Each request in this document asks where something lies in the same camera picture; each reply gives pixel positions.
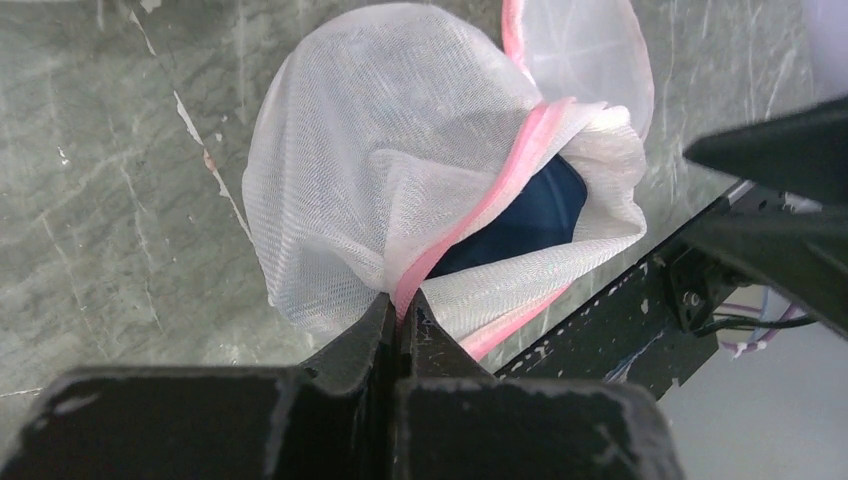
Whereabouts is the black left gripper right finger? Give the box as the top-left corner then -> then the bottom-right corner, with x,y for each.
394,292 -> 683,479

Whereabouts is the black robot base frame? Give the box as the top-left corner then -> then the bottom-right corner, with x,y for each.
495,184 -> 802,397

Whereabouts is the navy blue bra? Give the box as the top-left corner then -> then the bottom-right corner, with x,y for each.
428,154 -> 588,278

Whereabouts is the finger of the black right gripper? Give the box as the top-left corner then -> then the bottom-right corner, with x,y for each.
682,206 -> 847,338
683,97 -> 847,206

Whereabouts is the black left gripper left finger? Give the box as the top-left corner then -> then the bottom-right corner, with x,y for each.
1,294 -> 395,479

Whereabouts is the clear round lidded container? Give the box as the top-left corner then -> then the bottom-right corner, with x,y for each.
242,1 -> 654,359

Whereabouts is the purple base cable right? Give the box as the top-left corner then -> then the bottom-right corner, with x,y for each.
712,284 -> 823,362

